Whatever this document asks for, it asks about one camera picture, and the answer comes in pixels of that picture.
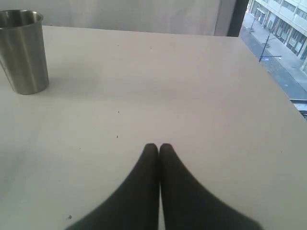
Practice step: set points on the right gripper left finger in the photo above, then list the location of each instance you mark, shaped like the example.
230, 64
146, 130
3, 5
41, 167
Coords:
135, 203

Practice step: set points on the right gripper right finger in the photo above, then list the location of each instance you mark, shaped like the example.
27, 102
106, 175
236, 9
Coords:
188, 205

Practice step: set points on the stainless steel cup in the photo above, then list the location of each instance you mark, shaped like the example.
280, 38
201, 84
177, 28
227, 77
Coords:
22, 51

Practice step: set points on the dark window frame post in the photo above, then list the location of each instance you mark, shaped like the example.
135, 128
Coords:
237, 18

